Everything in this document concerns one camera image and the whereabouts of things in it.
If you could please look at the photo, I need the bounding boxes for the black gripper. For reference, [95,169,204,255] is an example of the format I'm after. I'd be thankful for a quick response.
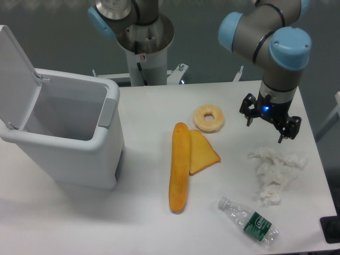
[239,90,302,143]

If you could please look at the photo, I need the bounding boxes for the white trash can lid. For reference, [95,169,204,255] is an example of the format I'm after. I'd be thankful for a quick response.
[1,25,43,130]

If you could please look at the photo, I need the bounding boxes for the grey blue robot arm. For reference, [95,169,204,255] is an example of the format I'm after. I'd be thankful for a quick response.
[88,1,312,139]

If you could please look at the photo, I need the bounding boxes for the white trash can body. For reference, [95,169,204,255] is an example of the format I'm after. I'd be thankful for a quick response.
[1,69,125,190]

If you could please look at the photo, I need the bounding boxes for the crumpled white tissue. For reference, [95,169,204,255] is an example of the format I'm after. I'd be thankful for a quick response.
[248,147,308,207]

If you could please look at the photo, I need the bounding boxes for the white furniture leg right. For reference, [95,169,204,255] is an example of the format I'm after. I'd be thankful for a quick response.
[314,91,339,142]

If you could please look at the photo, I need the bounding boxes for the pale glazed donut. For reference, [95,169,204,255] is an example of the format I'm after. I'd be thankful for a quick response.
[193,104,225,133]

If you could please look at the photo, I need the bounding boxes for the orange toast slice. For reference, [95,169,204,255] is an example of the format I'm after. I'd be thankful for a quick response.
[189,130,221,175]

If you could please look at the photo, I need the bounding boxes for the clear plastic water bottle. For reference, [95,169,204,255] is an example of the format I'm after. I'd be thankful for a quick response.
[218,197,279,246]

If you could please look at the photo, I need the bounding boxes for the long orange baguette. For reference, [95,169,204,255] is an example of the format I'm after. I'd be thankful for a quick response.
[168,122,191,213]

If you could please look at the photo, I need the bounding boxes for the black device at table edge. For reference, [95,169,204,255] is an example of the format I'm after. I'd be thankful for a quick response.
[320,216,339,244]

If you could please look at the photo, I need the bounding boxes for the white frame bracket right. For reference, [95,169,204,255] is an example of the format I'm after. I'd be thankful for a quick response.
[233,65,244,82]

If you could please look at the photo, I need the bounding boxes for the black pedestal cable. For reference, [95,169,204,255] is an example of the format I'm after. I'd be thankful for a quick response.
[134,41,148,86]

